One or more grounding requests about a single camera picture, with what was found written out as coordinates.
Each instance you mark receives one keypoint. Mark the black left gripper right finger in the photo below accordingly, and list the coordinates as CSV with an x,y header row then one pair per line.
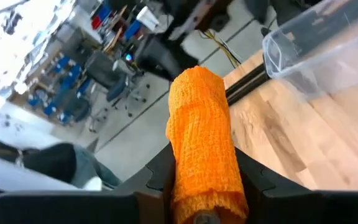
x,y
306,208

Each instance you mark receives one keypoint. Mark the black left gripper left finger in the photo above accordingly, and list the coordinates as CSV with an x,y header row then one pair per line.
x,y
73,208

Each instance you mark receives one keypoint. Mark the orange cloth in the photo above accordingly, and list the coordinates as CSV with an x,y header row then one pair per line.
x,y
204,140

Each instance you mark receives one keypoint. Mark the person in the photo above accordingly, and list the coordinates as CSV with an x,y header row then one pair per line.
x,y
57,161

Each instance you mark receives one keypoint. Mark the grey mesh office chair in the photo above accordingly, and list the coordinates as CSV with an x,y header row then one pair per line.
x,y
104,70
76,109

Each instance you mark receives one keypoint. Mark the blue storage bin shelf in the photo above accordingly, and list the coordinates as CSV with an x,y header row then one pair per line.
x,y
67,77

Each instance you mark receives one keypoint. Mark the clear plastic storage bin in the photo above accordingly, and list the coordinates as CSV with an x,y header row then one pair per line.
x,y
322,46

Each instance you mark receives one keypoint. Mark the black table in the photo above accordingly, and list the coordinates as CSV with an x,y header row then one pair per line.
x,y
163,59

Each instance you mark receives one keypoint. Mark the white trash bin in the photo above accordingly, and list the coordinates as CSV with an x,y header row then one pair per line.
x,y
148,17

